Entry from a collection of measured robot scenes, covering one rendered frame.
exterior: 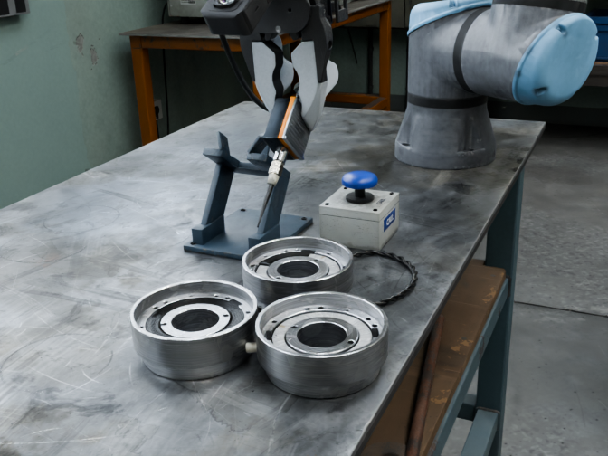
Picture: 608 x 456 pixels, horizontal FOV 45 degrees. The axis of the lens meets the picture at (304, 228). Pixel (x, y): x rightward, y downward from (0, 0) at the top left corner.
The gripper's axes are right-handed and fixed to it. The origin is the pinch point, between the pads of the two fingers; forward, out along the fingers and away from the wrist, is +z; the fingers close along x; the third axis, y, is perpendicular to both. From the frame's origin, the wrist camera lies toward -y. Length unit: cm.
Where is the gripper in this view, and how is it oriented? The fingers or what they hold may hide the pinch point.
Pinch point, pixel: (292, 118)
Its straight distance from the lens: 75.6
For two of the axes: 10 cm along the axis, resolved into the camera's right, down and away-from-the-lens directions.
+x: -8.7, -1.1, 4.8
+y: 4.9, -3.8, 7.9
